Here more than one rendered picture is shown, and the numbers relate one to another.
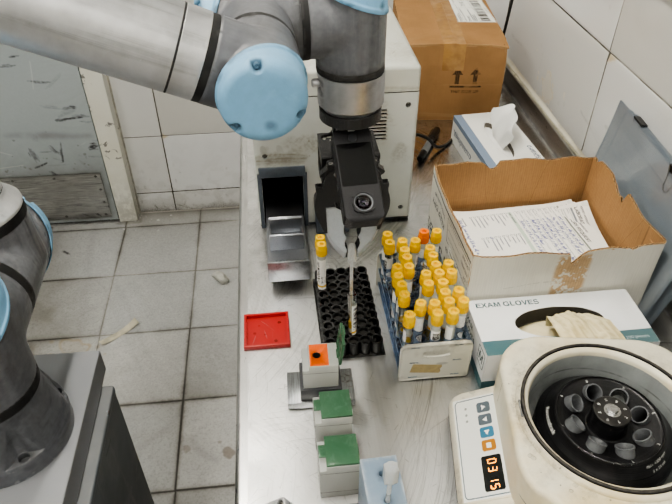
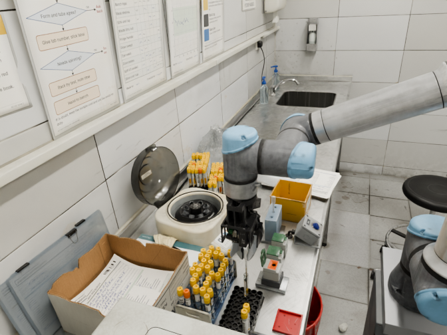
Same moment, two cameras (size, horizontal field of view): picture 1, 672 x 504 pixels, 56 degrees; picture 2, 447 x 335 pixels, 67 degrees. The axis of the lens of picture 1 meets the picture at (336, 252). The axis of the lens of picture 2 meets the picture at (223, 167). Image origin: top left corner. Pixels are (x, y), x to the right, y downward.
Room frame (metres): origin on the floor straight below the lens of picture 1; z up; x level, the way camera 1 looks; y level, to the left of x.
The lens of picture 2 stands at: (1.25, 0.27, 1.67)
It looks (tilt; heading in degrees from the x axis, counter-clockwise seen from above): 28 degrees down; 209
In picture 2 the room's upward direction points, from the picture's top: 4 degrees counter-clockwise
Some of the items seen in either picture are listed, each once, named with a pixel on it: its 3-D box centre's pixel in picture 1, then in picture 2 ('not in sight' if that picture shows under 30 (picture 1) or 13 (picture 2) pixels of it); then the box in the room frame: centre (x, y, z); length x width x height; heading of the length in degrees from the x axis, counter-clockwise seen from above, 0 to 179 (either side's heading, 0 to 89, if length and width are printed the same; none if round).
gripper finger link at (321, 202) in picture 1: (332, 202); (253, 232); (0.64, 0.00, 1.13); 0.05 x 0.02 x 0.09; 96
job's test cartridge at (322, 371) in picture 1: (320, 370); (272, 272); (0.55, 0.02, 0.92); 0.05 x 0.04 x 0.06; 95
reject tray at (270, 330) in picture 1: (266, 330); (287, 322); (0.66, 0.10, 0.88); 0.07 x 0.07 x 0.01; 6
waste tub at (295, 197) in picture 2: not in sight; (291, 201); (0.18, -0.04, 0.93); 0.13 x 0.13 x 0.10; 3
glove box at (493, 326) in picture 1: (559, 336); (167, 253); (0.61, -0.31, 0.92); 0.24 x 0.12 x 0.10; 96
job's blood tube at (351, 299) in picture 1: (352, 318); (246, 287); (0.64, -0.02, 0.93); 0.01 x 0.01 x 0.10
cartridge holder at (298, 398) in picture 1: (320, 383); (272, 279); (0.55, 0.02, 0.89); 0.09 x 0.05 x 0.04; 95
